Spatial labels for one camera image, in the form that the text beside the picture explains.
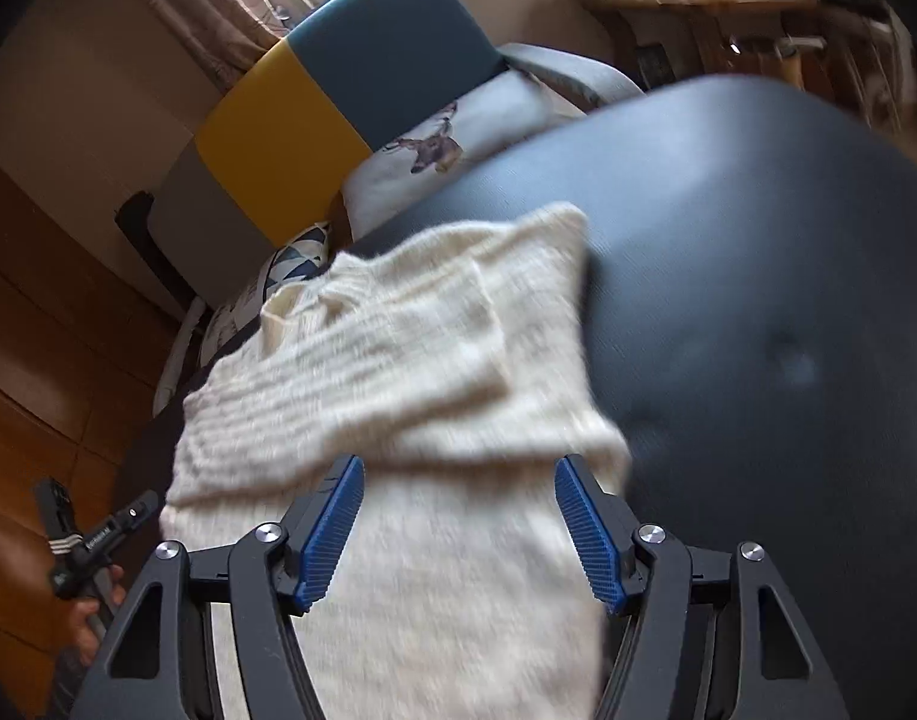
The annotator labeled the grey yellow blue sofa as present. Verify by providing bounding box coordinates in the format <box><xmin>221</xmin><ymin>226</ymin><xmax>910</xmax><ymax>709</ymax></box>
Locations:
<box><xmin>149</xmin><ymin>0</ymin><xmax>647</xmax><ymax>417</ymax></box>

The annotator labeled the cream knit sweater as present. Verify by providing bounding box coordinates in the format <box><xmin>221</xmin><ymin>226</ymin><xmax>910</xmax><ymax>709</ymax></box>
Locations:
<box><xmin>158</xmin><ymin>201</ymin><xmax>632</xmax><ymax>720</ymax></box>

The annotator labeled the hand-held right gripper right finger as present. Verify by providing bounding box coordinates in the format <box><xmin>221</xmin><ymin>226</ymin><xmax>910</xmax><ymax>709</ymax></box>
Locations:
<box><xmin>553</xmin><ymin>454</ymin><xmax>853</xmax><ymax>720</ymax></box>

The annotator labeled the person's left hand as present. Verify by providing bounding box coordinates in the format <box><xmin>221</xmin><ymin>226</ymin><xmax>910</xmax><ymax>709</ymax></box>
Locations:
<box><xmin>53</xmin><ymin>562</ymin><xmax>128</xmax><ymax>672</ymax></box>

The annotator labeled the geometric print pillow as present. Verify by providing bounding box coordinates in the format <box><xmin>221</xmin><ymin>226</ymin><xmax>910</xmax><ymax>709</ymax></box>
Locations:
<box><xmin>203</xmin><ymin>221</ymin><xmax>335</xmax><ymax>346</ymax></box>

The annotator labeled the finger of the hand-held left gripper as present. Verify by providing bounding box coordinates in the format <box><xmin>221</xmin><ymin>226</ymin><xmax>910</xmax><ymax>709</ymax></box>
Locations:
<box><xmin>102</xmin><ymin>490</ymin><xmax>161</xmax><ymax>545</ymax></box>

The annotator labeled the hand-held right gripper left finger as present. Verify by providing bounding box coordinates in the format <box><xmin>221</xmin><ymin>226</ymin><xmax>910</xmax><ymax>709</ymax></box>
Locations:
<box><xmin>72</xmin><ymin>454</ymin><xmax>365</xmax><ymax>720</ymax></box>

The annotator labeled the deer print pillow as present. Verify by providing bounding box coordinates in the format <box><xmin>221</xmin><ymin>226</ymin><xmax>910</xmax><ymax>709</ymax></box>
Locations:
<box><xmin>342</xmin><ymin>75</ymin><xmax>580</xmax><ymax>241</ymax></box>

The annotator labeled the wooden desk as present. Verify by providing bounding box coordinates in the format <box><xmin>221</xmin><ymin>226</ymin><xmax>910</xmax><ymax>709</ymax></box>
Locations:
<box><xmin>582</xmin><ymin>0</ymin><xmax>827</xmax><ymax>83</ymax></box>

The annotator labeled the patterned curtain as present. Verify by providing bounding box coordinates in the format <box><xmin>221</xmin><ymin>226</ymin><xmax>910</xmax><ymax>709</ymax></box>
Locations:
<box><xmin>98</xmin><ymin>0</ymin><xmax>298</xmax><ymax>91</ymax></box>

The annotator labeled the dark printed box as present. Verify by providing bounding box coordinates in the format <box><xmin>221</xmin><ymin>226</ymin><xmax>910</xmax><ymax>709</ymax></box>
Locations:
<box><xmin>634</xmin><ymin>45</ymin><xmax>677</xmax><ymax>87</ymax></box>

